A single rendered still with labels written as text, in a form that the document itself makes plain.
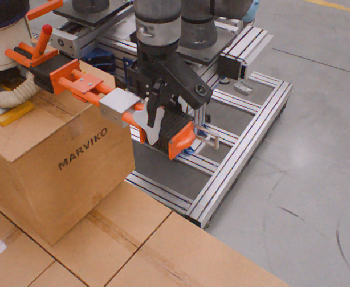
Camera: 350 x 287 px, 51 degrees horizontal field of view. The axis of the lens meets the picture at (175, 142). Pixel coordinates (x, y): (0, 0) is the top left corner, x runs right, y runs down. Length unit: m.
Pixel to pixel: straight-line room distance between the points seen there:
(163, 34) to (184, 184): 1.39
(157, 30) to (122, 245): 0.92
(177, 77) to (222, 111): 1.72
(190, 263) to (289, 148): 1.37
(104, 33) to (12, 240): 0.88
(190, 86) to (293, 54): 2.78
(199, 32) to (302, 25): 2.61
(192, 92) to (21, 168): 0.51
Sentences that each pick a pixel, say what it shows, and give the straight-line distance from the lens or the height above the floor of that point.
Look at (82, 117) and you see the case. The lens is 1.05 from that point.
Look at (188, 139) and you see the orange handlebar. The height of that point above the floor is 1.21.
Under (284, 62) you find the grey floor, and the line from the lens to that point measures 3.27.
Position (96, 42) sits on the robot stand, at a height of 0.92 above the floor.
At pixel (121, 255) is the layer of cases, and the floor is 0.54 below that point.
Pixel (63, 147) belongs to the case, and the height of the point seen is 1.01.
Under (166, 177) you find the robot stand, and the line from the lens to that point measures 1.96.
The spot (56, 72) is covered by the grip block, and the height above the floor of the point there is 1.23.
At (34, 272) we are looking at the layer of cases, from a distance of 1.39.
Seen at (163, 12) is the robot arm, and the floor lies 1.47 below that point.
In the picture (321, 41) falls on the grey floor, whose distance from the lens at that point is 3.65.
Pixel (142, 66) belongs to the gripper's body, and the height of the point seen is 1.35.
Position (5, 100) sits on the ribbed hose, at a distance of 1.02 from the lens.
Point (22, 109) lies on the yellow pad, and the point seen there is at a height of 1.09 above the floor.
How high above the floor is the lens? 1.73
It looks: 46 degrees down
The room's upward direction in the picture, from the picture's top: straight up
